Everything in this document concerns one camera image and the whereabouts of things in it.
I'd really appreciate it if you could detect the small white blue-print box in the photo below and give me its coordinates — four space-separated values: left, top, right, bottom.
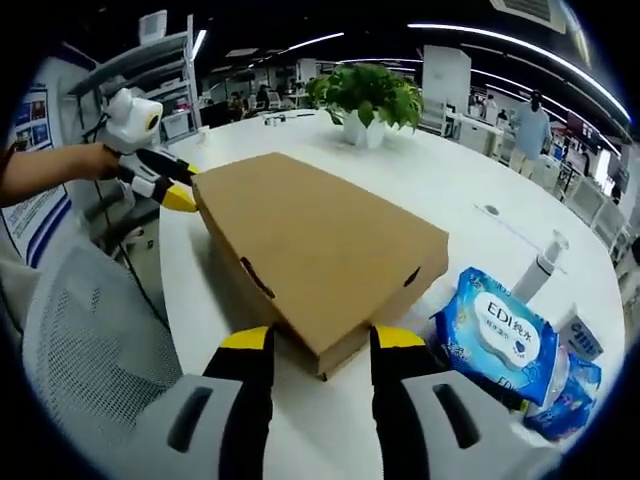
557 305 604 362

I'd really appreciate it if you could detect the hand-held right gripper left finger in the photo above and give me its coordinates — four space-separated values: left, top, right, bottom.
107 324 276 480

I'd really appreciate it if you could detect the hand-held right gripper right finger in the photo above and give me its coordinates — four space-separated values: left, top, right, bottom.
369 323 546 480

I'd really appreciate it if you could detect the grey mesh office chair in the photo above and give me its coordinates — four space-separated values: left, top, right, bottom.
22 244 184 436

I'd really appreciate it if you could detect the blue soft wet wipes pack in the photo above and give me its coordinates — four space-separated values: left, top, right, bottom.
432 266 560 409

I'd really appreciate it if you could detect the ceiling air conditioner vent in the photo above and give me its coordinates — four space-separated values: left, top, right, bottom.
489 0 569 34

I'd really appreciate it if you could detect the grey metal shelf rack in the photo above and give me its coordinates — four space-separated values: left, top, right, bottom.
64 12 201 146

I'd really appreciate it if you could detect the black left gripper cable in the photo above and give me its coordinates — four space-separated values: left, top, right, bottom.
87 112 171 327

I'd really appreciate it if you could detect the long ceiling light strip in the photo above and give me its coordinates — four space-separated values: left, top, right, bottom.
407 22 629 121

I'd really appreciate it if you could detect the green potted plant white pot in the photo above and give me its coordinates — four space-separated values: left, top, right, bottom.
305 63 425 149

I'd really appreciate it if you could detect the blue-framed wall poster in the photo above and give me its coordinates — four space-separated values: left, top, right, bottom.
0 82 74 269

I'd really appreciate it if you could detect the white spray bottle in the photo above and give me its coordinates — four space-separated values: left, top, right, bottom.
512 229 571 304

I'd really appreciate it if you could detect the white table socket panel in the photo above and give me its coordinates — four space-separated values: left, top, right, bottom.
472 202 556 241

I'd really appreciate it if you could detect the brown cardboard shoe box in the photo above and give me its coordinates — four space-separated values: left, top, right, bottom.
191 152 450 382

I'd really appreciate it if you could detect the person's left hand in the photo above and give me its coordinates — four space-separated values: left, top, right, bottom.
82 142 124 182

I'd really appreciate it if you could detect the dark blue soft packet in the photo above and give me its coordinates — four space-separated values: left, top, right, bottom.
524 349 604 442

